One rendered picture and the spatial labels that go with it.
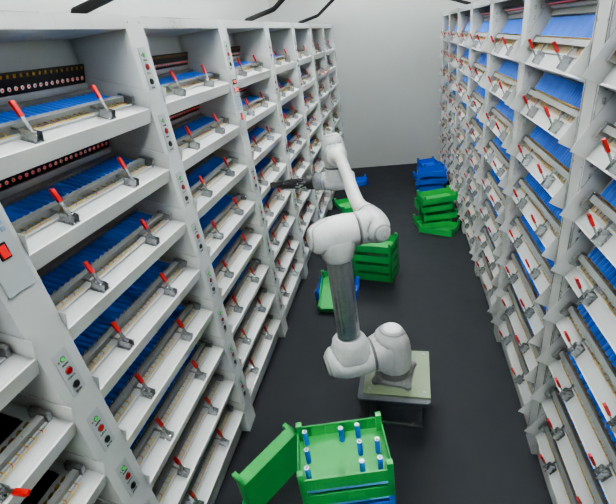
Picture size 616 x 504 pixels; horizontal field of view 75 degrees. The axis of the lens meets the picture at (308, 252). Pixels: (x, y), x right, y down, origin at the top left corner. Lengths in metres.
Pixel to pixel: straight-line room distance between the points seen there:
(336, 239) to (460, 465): 1.10
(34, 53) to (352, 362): 1.52
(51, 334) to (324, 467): 0.93
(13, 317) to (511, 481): 1.79
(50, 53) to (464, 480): 2.09
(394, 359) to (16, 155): 1.51
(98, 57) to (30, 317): 0.83
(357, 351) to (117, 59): 1.37
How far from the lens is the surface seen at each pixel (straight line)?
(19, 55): 1.40
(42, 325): 1.06
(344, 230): 1.49
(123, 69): 1.47
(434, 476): 1.97
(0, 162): 1.02
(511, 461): 2.06
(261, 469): 1.80
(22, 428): 1.19
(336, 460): 1.52
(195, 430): 1.79
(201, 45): 2.10
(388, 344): 1.81
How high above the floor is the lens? 1.65
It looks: 27 degrees down
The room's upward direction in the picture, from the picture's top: 9 degrees counter-clockwise
